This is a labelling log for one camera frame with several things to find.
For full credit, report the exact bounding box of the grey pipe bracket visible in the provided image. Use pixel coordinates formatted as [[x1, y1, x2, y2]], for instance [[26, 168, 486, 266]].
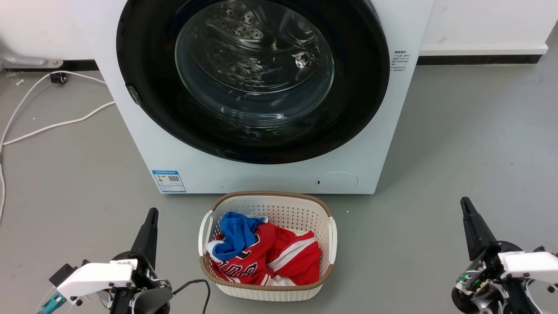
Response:
[[0, 41, 64, 70]]

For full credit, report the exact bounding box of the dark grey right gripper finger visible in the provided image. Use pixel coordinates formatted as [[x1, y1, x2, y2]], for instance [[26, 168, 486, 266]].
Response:
[[461, 197, 497, 261]]

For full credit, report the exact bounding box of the blue energy label sticker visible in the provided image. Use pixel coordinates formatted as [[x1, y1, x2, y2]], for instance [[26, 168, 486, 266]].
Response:
[[152, 170, 187, 193]]

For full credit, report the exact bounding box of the black round glass washer door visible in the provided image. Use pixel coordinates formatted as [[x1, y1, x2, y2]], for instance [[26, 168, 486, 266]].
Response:
[[116, 0, 391, 165]]

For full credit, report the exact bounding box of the round white filter cover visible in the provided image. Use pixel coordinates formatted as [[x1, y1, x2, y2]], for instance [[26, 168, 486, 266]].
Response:
[[315, 171, 359, 193]]

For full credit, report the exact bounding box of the teal cable connector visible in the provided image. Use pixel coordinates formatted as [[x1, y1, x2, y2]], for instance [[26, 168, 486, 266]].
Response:
[[37, 294, 67, 314]]

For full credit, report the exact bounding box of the small text sticker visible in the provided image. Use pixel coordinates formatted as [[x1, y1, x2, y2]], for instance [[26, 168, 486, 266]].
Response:
[[391, 49, 411, 72]]

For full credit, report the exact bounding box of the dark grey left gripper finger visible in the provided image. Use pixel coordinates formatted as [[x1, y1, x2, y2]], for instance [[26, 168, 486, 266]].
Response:
[[131, 208, 158, 267]]

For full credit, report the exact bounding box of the red basketball jersey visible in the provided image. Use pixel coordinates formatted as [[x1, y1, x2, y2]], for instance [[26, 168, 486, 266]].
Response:
[[206, 222, 322, 287]]

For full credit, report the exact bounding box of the thin white cable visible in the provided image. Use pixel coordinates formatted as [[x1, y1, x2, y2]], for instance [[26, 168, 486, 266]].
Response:
[[0, 71, 107, 223]]

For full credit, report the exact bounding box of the blue garment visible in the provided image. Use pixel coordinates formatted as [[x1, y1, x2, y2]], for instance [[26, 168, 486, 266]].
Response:
[[212, 212, 269, 262]]

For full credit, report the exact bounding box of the white plastic laundry basket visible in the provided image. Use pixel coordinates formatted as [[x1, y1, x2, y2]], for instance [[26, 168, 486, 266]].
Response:
[[198, 191, 338, 302]]

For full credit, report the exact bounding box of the white front-load washing machine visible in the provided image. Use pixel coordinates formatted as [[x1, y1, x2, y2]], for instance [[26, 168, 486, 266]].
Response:
[[70, 0, 436, 195]]

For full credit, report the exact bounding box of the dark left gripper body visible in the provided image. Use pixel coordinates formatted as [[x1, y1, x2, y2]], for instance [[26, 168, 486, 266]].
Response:
[[110, 252, 172, 314]]

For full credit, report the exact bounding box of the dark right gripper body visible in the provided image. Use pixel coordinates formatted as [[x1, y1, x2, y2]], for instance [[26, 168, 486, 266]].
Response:
[[451, 242, 541, 314]]

